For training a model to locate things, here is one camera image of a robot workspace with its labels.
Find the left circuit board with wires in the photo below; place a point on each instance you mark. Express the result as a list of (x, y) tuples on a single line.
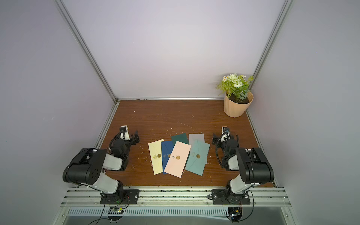
[(112, 211)]

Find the navy blue envelope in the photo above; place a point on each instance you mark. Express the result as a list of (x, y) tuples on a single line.
[(166, 149)]

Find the pink envelope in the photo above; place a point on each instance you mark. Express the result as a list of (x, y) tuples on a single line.
[(178, 159)]

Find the right circuit board with wires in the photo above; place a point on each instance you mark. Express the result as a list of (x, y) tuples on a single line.
[(236, 214)]

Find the circuit board with wires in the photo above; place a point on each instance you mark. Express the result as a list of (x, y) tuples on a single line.
[(236, 214), (112, 211)]

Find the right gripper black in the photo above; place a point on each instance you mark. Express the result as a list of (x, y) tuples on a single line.
[(215, 138)]

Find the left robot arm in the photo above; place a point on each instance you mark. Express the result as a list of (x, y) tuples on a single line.
[(88, 168)]

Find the cream yellow envelope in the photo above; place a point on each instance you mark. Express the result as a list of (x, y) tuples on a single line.
[(156, 156)]

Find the grey envelope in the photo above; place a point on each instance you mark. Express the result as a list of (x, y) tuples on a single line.
[(196, 137)]

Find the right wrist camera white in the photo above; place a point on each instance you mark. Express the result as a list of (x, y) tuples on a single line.
[(226, 131)]

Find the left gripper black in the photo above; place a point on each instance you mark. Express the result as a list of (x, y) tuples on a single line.
[(133, 137)]

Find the white vented cable duct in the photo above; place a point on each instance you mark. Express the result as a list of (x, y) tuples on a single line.
[(152, 211)]

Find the dark green envelope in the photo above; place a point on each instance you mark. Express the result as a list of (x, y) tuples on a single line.
[(182, 138)]

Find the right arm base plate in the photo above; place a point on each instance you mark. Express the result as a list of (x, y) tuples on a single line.
[(222, 196)]

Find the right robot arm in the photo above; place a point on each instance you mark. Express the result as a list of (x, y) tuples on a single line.
[(253, 167)]

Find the ribbed terracotta plant pot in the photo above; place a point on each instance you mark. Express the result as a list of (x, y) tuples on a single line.
[(235, 110)]

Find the teal envelope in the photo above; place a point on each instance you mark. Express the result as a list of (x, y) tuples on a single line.
[(196, 170)]

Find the aluminium front rail frame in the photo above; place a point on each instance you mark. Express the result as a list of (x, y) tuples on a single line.
[(186, 196)]

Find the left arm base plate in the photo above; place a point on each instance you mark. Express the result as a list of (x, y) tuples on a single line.
[(117, 197)]

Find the green plant white flowers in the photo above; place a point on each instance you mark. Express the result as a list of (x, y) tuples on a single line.
[(236, 87)]

